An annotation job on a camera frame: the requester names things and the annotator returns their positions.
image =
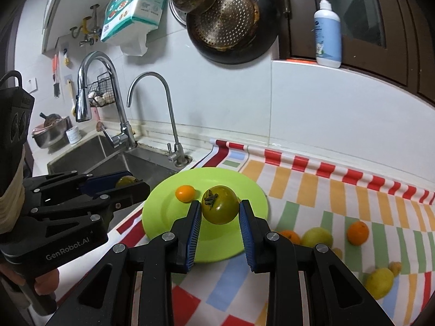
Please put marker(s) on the white wall socket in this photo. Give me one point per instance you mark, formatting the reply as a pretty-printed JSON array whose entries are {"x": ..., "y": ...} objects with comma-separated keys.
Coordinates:
[{"x": 31, "y": 84}]

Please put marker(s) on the lime green plate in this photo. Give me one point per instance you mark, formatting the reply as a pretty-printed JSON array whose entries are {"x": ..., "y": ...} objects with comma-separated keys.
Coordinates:
[{"x": 170, "y": 217}]

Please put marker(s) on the white cup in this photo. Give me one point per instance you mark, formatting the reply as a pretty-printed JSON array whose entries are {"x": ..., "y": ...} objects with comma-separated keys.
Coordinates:
[{"x": 73, "y": 135}]

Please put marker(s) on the chrome gooseneck faucet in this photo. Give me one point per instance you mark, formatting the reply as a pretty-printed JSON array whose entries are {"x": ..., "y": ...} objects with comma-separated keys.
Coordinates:
[{"x": 175, "y": 142}]

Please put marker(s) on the chrome pull-down kitchen faucet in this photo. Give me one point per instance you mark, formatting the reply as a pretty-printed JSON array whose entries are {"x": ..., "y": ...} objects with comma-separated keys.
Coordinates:
[{"x": 83, "y": 102}]

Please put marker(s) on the brass perforated strainer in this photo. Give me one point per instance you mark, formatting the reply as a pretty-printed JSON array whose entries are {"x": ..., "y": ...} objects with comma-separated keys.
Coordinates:
[{"x": 231, "y": 17}]

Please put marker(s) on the black wok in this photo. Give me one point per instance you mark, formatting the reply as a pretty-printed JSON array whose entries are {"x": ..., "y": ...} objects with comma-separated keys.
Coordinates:
[{"x": 266, "y": 30}]

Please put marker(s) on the paper towel pack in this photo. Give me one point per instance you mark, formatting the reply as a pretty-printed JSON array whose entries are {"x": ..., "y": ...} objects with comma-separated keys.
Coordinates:
[{"x": 136, "y": 10}]

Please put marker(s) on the colourful striped tablecloth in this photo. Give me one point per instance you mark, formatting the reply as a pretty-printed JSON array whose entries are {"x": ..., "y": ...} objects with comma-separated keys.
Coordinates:
[{"x": 306, "y": 193}]

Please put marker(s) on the yellow-green apple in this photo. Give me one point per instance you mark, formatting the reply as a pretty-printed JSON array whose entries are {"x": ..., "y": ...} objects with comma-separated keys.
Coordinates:
[{"x": 316, "y": 236}]

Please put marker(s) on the large green tomato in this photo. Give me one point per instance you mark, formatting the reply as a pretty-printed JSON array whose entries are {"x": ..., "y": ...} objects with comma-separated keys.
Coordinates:
[{"x": 221, "y": 207}]

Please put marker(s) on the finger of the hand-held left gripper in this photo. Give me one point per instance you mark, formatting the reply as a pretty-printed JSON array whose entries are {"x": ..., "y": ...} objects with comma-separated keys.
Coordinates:
[
  {"x": 132, "y": 192},
  {"x": 98, "y": 181}
]

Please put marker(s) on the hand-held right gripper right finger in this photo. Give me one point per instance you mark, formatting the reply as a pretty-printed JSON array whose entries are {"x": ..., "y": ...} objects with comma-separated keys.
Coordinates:
[{"x": 246, "y": 239}]

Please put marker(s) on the white pump bottle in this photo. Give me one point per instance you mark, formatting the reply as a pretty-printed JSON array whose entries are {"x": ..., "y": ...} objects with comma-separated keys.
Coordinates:
[{"x": 328, "y": 37}]

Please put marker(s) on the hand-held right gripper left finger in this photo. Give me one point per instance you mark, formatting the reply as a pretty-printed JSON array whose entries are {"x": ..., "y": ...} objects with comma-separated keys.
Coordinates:
[{"x": 192, "y": 236}]

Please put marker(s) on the wall-mounted brass tap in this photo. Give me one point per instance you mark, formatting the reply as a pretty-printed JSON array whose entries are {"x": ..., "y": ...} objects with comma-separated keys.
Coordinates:
[{"x": 86, "y": 29}]

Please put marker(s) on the stainless steel sink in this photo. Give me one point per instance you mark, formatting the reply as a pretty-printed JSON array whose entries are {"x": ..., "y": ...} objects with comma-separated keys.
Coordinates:
[{"x": 102, "y": 156}]

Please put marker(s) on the yellow lemon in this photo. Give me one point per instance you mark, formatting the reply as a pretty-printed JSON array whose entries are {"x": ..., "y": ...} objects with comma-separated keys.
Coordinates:
[{"x": 379, "y": 282}]

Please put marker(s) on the white wall cabinet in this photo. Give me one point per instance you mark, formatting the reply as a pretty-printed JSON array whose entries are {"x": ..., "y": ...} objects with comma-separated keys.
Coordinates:
[{"x": 54, "y": 13}]

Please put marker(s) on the small orange tangerine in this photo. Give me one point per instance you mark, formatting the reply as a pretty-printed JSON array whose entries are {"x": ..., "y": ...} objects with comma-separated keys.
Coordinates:
[{"x": 185, "y": 194}]

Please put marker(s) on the steel pot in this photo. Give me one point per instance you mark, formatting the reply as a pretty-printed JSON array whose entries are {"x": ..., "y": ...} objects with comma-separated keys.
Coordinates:
[{"x": 49, "y": 135}]

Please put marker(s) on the large orange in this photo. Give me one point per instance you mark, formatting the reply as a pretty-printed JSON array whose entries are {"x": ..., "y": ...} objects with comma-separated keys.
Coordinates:
[{"x": 358, "y": 233}]

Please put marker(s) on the person's left hand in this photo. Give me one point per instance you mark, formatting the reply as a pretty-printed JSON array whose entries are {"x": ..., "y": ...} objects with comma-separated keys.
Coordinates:
[{"x": 46, "y": 283}]

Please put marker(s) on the small yellow fruit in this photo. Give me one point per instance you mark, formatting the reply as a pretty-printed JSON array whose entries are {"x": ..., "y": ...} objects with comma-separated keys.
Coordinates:
[
  {"x": 395, "y": 268},
  {"x": 337, "y": 252}
]

